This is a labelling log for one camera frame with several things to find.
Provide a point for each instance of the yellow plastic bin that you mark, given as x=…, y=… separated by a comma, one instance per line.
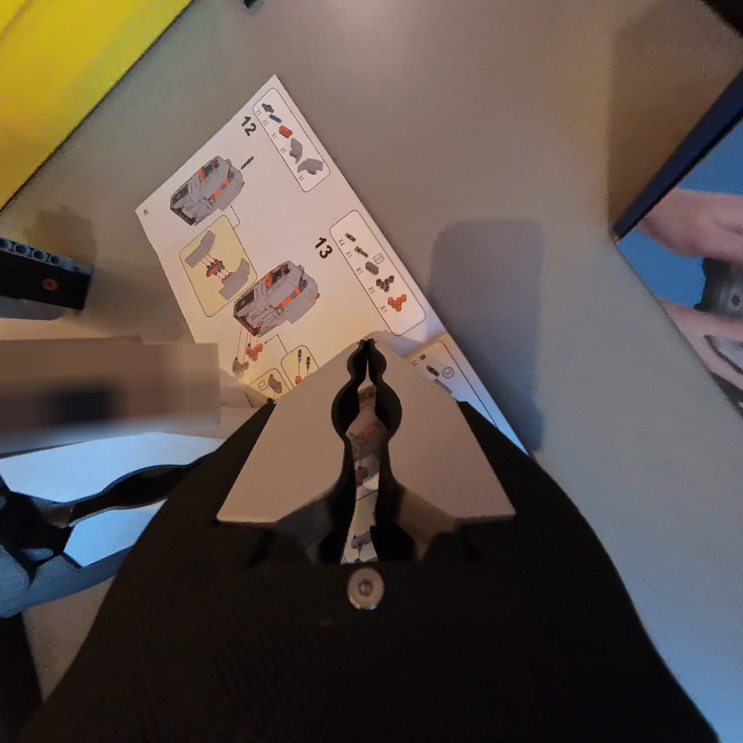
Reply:
x=58, y=69

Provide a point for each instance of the partly built toy robot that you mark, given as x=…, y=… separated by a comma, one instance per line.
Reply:
x=35, y=278

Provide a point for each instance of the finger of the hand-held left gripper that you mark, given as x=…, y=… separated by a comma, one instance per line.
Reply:
x=87, y=470
x=35, y=580

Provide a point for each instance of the grey desk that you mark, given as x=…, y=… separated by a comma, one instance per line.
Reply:
x=464, y=116

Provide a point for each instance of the blue toy robot box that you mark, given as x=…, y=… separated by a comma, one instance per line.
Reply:
x=667, y=267

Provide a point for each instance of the white instruction booklet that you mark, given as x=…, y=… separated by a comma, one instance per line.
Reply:
x=261, y=174

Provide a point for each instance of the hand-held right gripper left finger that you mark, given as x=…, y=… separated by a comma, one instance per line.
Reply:
x=290, y=464

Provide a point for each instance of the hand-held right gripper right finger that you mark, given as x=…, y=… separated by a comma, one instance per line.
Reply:
x=447, y=464

